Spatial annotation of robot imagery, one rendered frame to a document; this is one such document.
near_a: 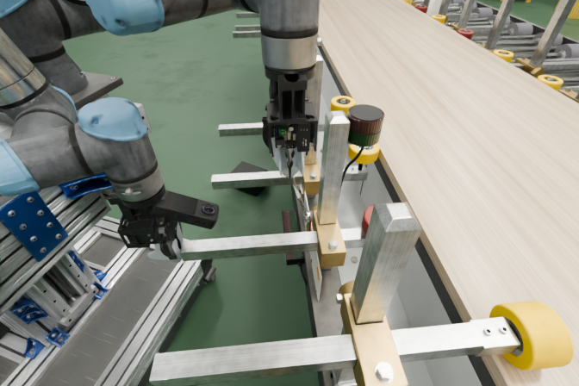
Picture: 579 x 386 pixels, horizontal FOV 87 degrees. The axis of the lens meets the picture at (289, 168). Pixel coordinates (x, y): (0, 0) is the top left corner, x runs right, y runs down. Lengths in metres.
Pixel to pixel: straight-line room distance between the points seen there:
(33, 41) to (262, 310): 1.25
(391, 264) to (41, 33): 0.84
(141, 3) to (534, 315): 0.60
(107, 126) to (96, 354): 1.05
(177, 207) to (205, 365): 0.25
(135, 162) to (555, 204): 0.83
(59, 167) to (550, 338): 0.66
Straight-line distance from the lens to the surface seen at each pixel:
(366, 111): 0.53
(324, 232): 0.66
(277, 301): 1.55
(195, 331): 1.55
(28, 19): 0.90
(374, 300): 0.41
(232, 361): 0.45
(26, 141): 0.51
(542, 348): 0.54
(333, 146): 0.53
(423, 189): 0.76
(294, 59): 0.41
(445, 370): 0.78
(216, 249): 0.66
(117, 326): 1.42
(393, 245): 0.32
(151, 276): 1.49
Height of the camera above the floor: 1.38
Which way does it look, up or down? 40 degrees down
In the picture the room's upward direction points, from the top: straight up
